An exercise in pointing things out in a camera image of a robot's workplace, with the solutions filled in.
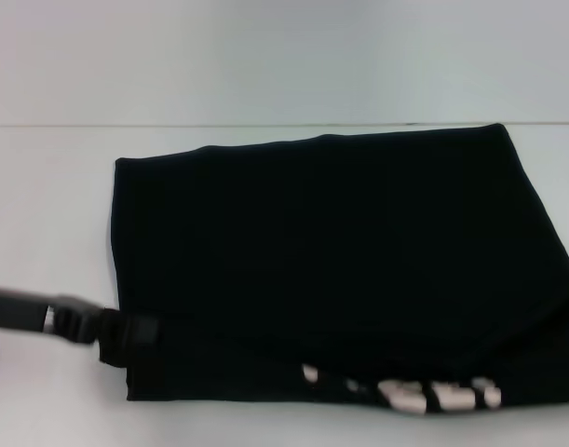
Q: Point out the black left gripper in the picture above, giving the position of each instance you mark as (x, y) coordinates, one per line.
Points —
(14, 309)

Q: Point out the black t-shirt with white print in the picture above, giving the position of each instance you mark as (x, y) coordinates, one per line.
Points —
(312, 256)

